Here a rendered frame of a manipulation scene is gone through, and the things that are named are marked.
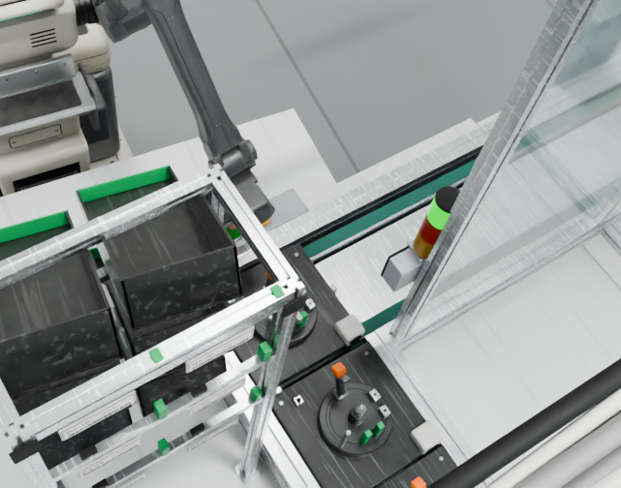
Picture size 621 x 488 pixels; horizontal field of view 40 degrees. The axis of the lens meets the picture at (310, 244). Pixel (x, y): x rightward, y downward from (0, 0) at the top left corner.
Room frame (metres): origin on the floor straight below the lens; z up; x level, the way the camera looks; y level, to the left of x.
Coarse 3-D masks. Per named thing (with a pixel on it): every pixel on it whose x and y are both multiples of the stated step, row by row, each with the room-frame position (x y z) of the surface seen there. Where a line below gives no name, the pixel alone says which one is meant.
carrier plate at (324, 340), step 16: (288, 256) 0.86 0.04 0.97; (304, 256) 0.87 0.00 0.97; (256, 272) 0.81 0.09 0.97; (304, 272) 0.84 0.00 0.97; (256, 288) 0.77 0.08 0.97; (320, 288) 0.81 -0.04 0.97; (320, 304) 0.77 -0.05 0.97; (336, 304) 0.78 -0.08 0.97; (320, 320) 0.74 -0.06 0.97; (336, 320) 0.75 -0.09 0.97; (256, 336) 0.67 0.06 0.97; (320, 336) 0.70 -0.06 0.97; (336, 336) 0.71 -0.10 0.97; (240, 352) 0.63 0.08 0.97; (256, 352) 0.64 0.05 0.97; (288, 352) 0.65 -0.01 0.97; (304, 352) 0.66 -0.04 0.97; (320, 352) 0.67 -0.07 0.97; (336, 352) 0.69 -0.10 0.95; (288, 368) 0.62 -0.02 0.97; (304, 368) 0.63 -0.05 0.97; (256, 384) 0.58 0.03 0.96
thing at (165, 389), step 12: (120, 336) 0.50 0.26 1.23; (216, 360) 0.44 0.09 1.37; (180, 372) 0.41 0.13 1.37; (192, 372) 0.42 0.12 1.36; (204, 372) 0.43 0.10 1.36; (216, 372) 0.43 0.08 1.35; (144, 384) 0.38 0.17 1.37; (156, 384) 0.39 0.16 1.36; (168, 384) 0.40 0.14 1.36; (180, 384) 0.40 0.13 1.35; (192, 384) 0.41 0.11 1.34; (228, 384) 0.43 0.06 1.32; (144, 396) 0.37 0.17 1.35; (156, 396) 0.38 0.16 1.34; (168, 396) 0.39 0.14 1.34; (180, 396) 0.39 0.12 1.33; (144, 408) 0.36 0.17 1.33
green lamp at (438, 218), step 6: (432, 204) 0.78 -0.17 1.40; (432, 210) 0.77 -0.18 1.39; (438, 210) 0.76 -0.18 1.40; (432, 216) 0.77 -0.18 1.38; (438, 216) 0.76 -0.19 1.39; (444, 216) 0.76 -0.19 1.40; (432, 222) 0.76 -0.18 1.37; (438, 222) 0.76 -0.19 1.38; (444, 222) 0.76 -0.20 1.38; (438, 228) 0.76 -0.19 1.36
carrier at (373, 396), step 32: (352, 352) 0.69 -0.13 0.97; (320, 384) 0.61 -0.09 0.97; (352, 384) 0.61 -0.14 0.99; (384, 384) 0.64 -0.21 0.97; (288, 416) 0.53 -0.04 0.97; (320, 416) 0.54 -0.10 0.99; (352, 416) 0.54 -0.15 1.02; (384, 416) 0.56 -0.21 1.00; (416, 416) 0.59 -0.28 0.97; (320, 448) 0.48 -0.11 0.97; (352, 448) 0.49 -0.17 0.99; (384, 448) 0.51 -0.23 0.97; (416, 448) 0.53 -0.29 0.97; (320, 480) 0.43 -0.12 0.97; (352, 480) 0.44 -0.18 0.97; (384, 480) 0.46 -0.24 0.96
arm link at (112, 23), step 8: (112, 0) 1.10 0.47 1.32; (96, 8) 1.13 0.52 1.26; (104, 8) 1.11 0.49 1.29; (112, 8) 1.10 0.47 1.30; (120, 8) 1.08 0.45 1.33; (136, 8) 1.11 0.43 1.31; (104, 16) 1.10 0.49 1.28; (112, 16) 1.10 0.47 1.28; (120, 16) 1.09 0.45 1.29; (128, 16) 1.11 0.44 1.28; (104, 24) 1.12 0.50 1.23; (112, 24) 1.10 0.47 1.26; (120, 24) 1.11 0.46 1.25; (112, 32) 1.10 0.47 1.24; (120, 32) 1.10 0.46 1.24; (112, 40) 1.11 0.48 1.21; (120, 40) 1.11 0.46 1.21
